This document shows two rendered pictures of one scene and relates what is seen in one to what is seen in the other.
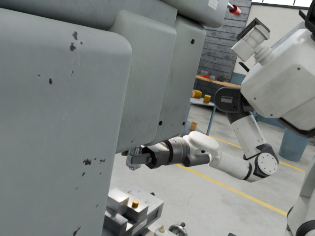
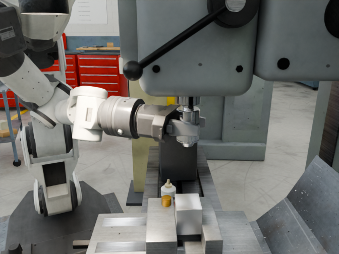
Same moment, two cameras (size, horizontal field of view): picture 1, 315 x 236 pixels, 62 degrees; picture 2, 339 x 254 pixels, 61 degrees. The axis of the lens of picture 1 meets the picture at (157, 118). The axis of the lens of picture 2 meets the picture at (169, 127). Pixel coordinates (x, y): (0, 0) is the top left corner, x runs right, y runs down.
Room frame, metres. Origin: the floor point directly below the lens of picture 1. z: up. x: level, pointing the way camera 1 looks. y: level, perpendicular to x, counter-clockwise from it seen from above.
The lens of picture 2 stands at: (1.04, 0.50, 1.42)
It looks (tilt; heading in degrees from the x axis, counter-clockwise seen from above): 19 degrees down; 239
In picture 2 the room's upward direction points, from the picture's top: straight up
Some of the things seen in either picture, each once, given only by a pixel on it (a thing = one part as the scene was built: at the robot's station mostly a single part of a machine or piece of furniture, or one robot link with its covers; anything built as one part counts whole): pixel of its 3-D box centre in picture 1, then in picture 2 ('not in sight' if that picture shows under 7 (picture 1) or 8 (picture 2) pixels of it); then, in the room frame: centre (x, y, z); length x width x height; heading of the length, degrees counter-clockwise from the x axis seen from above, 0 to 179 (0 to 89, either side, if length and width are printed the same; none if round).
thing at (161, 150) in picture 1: (159, 152); (146, 120); (0.78, -0.03, 1.23); 0.13 x 0.12 x 0.10; 39
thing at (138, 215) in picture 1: (125, 203); (161, 225); (0.79, 0.05, 1.02); 0.15 x 0.06 x 0.04; 61
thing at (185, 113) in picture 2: (137, 146); (188, 110); (0.72, 0.04, 1.26); 0.05 x 0.05 x 0.01
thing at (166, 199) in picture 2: (135, 203); (166, 200); (0.76, 0.01, 1.05); 0.02 x 0.02 x 0.02
